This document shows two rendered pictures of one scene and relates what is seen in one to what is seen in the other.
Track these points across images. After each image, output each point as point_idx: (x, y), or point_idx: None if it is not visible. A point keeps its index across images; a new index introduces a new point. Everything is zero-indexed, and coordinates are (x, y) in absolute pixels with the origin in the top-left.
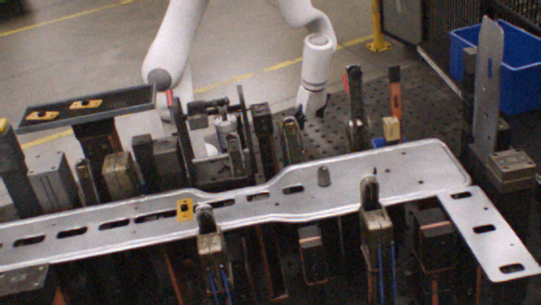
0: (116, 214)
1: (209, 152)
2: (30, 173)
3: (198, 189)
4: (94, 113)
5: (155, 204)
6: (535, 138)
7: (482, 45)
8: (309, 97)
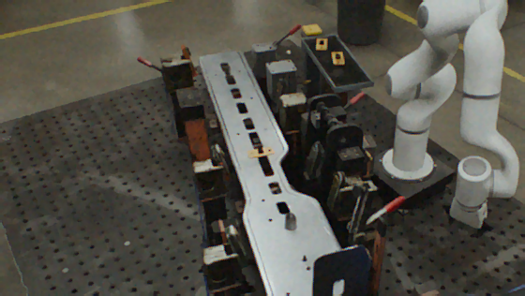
0: (259, 122)
1: (419, 171)
2: (268, 64)
3: (307, 160)
4: (324, 65)
5: (269, 137)
6: None
7: (359, 269)
8: (454, 204)
